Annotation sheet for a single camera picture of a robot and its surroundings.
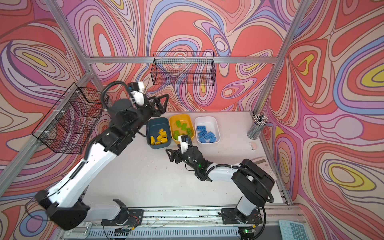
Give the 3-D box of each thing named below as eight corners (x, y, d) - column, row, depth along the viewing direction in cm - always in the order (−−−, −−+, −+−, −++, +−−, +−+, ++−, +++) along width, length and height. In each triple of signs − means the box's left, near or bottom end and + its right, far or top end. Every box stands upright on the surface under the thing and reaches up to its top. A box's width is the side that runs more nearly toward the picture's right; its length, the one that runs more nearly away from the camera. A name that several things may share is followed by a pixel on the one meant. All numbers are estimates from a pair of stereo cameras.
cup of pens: (246, 137, 106) (254, 121, 93) (248, 129, 111) (255, 112, 98) (258, 141, 104) (267, 125, 91) (259, 132, 110) (268, 115, 96)
